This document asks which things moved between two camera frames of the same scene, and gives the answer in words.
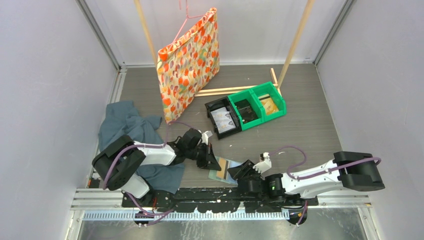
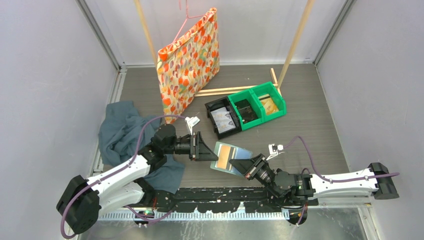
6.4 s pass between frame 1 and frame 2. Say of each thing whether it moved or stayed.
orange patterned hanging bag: stayed
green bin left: stayed
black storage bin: stayed
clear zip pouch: moved
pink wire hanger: stayed
